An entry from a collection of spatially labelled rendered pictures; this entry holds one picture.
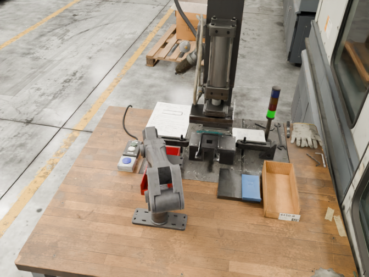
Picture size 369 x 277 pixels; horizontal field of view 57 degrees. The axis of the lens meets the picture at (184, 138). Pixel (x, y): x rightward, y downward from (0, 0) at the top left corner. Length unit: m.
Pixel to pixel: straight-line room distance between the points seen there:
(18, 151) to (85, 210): 1.97
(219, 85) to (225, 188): 0.41
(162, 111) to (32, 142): 1.74
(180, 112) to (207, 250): 0.86
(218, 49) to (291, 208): 0.66
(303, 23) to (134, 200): 3.48
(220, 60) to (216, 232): 0.62
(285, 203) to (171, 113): 0.78
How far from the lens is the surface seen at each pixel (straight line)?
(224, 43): 1.24
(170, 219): 1.28
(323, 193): 1.51
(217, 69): 1.28
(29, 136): 3.42
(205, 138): 1.51
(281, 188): 1.46
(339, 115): 1.88
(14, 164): 3.14
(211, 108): 1.35
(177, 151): 1.51
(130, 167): 1.46
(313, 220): 1.39
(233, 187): 1.39
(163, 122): 1.75
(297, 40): 4.49
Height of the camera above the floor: 1.91
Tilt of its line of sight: 38 degrees down
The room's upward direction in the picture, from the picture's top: 1 degrees clockwise
